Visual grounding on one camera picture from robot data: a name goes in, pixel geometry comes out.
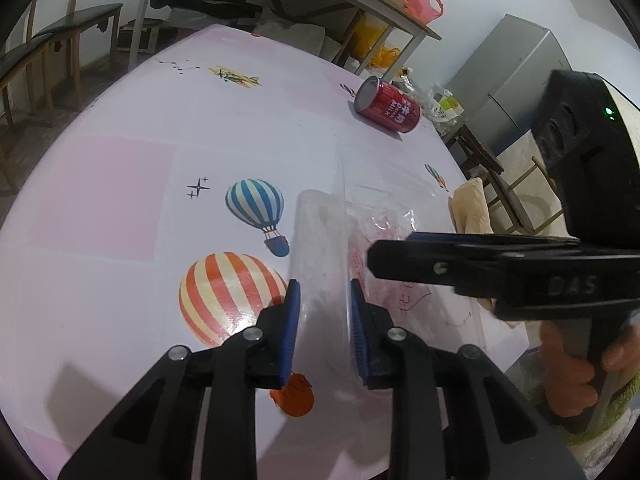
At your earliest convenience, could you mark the dark wooden stool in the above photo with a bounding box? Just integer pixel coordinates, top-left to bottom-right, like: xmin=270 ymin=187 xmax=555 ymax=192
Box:
xmin=446 ymin=124 xmax=506 ymax=181

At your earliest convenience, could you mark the beige cloth sack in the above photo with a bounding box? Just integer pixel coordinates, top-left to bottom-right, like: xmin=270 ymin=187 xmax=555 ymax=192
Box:
xmin=255 ymin=10 xmax=331 ymax=56

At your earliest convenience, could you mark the black cloth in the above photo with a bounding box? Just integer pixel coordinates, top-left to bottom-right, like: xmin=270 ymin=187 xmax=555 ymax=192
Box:
xmin=150 ymin=0 xmax=263 ymax=21

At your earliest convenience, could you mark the pink printed tablecloth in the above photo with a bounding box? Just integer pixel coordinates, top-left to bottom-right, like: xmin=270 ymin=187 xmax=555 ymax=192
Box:
xmin=0 ymin=24 xmax=531 ymax=480

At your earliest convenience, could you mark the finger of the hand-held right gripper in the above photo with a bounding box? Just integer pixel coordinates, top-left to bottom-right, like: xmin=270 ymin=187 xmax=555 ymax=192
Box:
xmin=407 ymin=232 xmax=581 ymax=247
xmin=367 ymin=239 xmax=576 ymax=297

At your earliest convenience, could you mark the person's right hand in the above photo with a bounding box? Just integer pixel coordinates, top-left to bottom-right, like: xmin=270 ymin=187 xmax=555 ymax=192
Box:
xmin=539 ymin=317 xmax=640 ymax=418

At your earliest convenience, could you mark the grey refrigerator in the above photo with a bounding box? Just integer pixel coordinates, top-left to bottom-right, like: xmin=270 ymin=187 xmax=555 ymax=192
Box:
xmin=445 ymin=14 xmax=573 ymax=153

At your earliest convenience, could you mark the yellow plastic bag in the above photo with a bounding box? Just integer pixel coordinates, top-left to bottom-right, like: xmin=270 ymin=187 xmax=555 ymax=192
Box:
xmin=350 ymin=12 xmax=403 ymax=68

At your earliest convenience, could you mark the clear pink print plastic bag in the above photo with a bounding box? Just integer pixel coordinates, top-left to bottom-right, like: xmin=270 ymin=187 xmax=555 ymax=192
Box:
xmin=295 ymin=142 xmax=487 ymax=401

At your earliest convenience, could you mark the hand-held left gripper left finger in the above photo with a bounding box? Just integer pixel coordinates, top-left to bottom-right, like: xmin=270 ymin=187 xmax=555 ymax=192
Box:
xmin=57 ymin=279 xmax=302 ymax=480

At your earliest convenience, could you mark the green white carton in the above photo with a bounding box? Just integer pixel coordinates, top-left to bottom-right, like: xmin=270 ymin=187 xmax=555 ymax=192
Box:
xmin=435 ymin=87 xmax=465 ymax=122

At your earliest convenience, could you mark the heap of clear plastic bags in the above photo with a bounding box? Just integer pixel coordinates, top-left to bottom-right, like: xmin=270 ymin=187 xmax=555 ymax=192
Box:
xmin=400 ymin=67 xmax=443 ymax=117

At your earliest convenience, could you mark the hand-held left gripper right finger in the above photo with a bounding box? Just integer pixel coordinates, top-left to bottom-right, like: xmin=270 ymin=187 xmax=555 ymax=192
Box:
xmin=348 ymin=278 xmax=586 ymax=480

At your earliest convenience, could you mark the red drink can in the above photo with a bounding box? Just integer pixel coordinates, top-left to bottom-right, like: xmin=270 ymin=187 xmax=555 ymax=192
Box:
xmin=354 ymin=76 xmax=422 ymax=134

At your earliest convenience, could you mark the brown paper bag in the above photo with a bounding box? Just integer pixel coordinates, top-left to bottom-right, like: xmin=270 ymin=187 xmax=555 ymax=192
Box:
xmin=448 ymin=177 xmax=522 ymax=331

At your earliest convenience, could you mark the red plastic bag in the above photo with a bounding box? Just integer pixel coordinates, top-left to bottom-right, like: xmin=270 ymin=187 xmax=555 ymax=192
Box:
xmin=392 ymin=0 xmax=445 ymax=25

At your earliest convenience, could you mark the wooden chair black seat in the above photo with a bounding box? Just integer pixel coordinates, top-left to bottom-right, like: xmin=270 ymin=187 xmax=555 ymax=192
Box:
xmin=482 ymin=155 xmax=568 ymax=236
xmin=0 ymin=32 xmax=56 ymax=196
xmin=27 ymin=0 xmax=124 ymax=111

